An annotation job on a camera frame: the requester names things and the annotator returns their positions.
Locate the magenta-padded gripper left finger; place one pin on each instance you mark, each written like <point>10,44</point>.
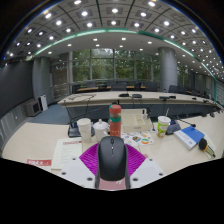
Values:
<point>75,170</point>

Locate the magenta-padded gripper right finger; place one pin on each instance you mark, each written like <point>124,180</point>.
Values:
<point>149,170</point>

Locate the black computer mouse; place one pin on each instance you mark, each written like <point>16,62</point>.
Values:
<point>112,159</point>

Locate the white paper booklet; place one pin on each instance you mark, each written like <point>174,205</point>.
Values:
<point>66,151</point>

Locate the colourful sticker sheet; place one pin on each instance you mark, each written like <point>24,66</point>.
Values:
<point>138,138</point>

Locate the red white fan-print magazine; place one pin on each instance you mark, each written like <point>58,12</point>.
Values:
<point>38,162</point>

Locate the black gooseneck desk microphone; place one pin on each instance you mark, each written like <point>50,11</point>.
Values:
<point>73,131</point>

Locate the white paper cup stack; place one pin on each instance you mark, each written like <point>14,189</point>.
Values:
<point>84,130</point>

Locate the green white paper cup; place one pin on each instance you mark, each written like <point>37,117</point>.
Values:
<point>163,127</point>

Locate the white lidded mug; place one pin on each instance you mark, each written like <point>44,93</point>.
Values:
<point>100,130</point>

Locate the dark gooseneck desk microphone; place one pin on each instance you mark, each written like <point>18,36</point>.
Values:
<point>173,128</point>

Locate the beige cardboard box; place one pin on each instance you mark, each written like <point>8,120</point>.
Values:
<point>135,123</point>

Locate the blue white book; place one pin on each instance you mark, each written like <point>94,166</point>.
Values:
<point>188,137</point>

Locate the red bottle with green band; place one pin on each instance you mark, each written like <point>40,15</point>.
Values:
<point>115,121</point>

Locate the black handheld microphone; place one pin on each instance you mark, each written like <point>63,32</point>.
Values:
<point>203,144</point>

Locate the white standing panel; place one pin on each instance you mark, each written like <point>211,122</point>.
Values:
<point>43,103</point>

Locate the grey floor cabinet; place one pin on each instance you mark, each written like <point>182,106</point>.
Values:
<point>32,108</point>

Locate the long curved conference desk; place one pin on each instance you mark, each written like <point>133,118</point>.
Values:
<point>106,98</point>

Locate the dark office chairs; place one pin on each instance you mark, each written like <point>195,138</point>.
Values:
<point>118,86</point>

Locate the ceiling lights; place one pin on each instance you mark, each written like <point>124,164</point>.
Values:
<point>114,10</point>

